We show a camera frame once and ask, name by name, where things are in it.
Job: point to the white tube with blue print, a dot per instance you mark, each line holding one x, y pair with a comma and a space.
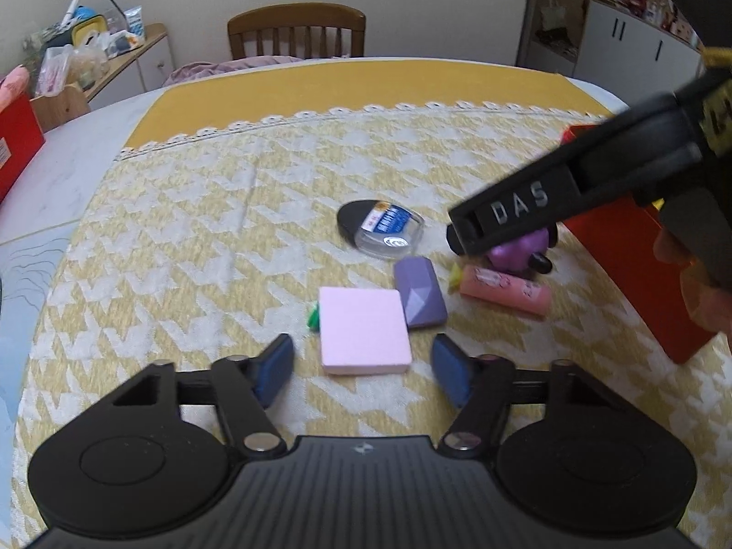
135, 22

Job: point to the pink cloth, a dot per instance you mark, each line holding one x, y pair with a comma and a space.
229, 68

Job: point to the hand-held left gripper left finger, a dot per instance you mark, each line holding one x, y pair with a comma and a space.
273, 369

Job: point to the small yellow green piece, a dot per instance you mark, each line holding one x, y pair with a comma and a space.
456, 275

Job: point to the pink printed tube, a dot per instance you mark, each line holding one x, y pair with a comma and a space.
506, 289

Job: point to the white rolled stick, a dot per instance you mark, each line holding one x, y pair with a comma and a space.
71, 10

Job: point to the low wooden side cabinet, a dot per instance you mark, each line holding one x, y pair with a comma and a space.
143, 57

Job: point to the round box with blue label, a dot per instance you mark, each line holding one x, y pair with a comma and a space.
386, 229

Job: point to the purple faceted block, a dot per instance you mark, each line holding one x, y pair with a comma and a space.
420, 291

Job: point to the red cardboard box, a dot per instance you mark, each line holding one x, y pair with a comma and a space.
17, 137

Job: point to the red square tin box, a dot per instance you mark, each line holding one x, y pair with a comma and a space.
629, 277

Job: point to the brown wooden chair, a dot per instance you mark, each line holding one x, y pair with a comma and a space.
297, 31

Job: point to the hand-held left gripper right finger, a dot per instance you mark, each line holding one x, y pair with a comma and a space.
452, 369

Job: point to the yellow and dark lunch bag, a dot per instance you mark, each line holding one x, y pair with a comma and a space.
80, 28

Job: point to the white tote bag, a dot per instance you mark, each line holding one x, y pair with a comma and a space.
552, 11

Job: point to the yellow houndstooth table mat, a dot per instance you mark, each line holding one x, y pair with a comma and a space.
200, 240

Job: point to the purple toy figure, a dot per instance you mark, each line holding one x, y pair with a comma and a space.
514, 251

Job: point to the person's right hand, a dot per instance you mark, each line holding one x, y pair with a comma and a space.
715, 311

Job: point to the clear plastic bag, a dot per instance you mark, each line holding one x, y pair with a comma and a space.
68, 71

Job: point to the pink sticky note pad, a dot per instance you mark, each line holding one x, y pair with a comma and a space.
363, 329

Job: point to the white lower cabinet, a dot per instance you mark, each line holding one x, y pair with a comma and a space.
635, 46

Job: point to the small wooden crate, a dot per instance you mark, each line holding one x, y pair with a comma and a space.
60, 108

